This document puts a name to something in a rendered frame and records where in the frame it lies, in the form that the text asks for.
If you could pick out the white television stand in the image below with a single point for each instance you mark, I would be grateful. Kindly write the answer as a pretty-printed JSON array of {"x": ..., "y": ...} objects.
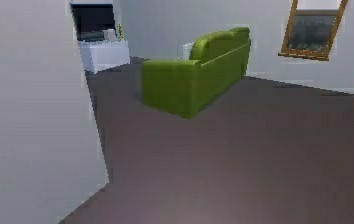
[{"x": 103, "y": 55}]

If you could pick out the black television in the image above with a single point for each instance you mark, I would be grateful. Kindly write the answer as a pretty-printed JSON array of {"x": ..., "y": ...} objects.
[{"x": 93, "y": 20}]

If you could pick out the green sofa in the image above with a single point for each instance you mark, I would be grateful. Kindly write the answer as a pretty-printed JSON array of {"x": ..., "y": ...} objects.
[{"x": 185, "y": 83}]

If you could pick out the white cushion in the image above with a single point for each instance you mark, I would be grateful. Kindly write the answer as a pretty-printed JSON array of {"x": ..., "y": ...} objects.
[{"x": 187, "y": 50}]

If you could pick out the small yellow statuette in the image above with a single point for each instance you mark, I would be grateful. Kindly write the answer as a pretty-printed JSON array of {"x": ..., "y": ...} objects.
[{"x": 120, "y": 32}]

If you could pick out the small white box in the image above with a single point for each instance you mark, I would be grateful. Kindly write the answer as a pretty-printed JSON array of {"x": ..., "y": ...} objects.
[{"x": 110, "y": 34}]

